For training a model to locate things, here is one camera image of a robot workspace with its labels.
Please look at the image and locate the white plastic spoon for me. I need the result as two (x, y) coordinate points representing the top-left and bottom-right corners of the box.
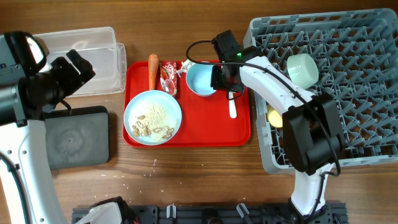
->
(228, 91), (237, 119)

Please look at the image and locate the green bowl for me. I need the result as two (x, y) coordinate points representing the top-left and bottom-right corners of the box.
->
(287, 54), (319, 89)

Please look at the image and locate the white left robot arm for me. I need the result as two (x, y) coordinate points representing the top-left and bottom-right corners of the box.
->
(1, 31), (95, 223)

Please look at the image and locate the black tray bin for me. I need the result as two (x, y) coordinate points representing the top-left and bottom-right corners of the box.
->
(45, 106), (109, 170)

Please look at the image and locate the red snack wrapper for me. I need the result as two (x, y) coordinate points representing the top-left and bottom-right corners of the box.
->
(160, 61), (177, 96)

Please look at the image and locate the clear plastic bin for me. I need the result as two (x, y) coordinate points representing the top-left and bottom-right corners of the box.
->
(35, 27), (127, 97)

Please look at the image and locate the red plastic tray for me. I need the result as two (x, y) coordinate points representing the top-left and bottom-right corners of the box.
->
(123, 61), (251, 148)

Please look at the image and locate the grey dishwasher rack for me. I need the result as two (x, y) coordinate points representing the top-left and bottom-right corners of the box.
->
(243, 8), (397, 166)

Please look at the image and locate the orange carrot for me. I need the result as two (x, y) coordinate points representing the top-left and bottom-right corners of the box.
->
(148, 54), (159, 90)

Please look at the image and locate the light blue bowl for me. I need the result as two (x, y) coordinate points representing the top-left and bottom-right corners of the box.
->
(186, 63), (216, 96)

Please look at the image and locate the light blue plate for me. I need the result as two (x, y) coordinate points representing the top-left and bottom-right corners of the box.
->
(124, 90), (182, 146)

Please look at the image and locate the yellow cup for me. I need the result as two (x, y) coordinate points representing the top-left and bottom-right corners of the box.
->
(266, 104), (283, 128)

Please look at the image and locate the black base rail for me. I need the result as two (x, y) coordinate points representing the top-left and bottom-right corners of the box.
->
(71, 203), (349, 224)

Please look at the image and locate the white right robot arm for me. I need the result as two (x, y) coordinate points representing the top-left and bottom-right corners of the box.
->
(210, 30), (346, 220)

